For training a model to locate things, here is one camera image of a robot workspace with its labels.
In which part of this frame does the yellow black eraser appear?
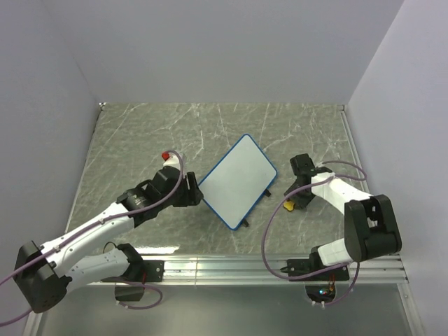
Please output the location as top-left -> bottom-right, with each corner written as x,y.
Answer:
283,200 -> 295,211

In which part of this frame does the blue framed whiteboard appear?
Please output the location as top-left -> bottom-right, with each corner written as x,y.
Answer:
199,134 -> 278,230

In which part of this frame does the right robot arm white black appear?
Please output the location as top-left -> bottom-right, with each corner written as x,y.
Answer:
281,154 -> 402,280

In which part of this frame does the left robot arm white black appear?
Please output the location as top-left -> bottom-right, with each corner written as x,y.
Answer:
13,166 -> 203,313

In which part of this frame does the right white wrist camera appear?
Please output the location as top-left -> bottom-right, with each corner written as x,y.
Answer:
314,164 -> 333,176

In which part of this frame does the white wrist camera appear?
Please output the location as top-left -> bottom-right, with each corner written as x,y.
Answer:
314,164 -> 333,176
161,151 -> 184,171

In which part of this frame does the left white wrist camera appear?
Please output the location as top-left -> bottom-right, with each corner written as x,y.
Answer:
161,151 -> 184,171

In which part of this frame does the aluminium right side rail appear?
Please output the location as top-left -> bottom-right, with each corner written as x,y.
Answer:
334,104 -> 372,194

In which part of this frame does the aluminium rail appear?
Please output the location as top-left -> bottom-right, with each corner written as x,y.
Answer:
334,104 -> 372,194
40,254 -> 410,285

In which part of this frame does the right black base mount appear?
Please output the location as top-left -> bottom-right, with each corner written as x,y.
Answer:
280,259 -> 350,281

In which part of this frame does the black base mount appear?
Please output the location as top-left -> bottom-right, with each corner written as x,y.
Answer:
280,259 -> 350,281
141,260 -> 165,283

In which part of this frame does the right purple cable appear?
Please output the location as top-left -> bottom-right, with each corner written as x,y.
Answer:
261,160 -> 368,307

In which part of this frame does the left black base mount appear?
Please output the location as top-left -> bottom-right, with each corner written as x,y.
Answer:
141,260 -> 165,283

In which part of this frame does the aluminium front rail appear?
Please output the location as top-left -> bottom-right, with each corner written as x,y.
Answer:
40,254 -> 410,285

